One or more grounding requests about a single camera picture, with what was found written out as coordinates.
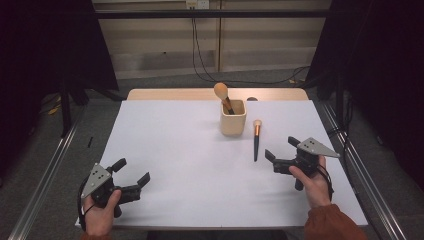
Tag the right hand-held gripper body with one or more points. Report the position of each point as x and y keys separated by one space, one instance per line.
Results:
x=315 y=148

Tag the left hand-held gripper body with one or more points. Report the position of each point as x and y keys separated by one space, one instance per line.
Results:
x=96 y=180

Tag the small makeup brush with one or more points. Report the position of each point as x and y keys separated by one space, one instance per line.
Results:
x=256 y=143

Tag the beige square cup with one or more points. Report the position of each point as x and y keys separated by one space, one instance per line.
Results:
x=232 y=125

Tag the wooden spoon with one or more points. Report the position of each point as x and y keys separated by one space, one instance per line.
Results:
x=221 y=90

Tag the person's right hand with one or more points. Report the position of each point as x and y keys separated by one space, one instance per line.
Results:
x=316 y=188

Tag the person's left hand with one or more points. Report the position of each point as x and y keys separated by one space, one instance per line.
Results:
x=98 y=220

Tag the small black floor object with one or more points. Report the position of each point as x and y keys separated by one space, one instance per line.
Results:
x=90 y=142

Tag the white table mat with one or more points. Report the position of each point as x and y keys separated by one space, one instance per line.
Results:
x=186 y=173

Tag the black metal stand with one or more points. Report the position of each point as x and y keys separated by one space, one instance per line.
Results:
x=65 y=110
x=340 y=100

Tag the wooden table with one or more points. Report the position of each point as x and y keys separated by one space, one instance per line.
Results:
x=166 y=94

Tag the black curtain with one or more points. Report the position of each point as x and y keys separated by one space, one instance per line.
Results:
x=383 y=66
x=50 y=43

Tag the long beige background desk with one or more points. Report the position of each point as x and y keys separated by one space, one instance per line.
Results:
x=233 y=14

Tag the aluminium floor rail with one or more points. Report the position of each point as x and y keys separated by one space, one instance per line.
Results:
x=366 y=176
x=43 y=176

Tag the white wall socket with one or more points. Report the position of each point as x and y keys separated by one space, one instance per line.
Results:
x=198 y=4

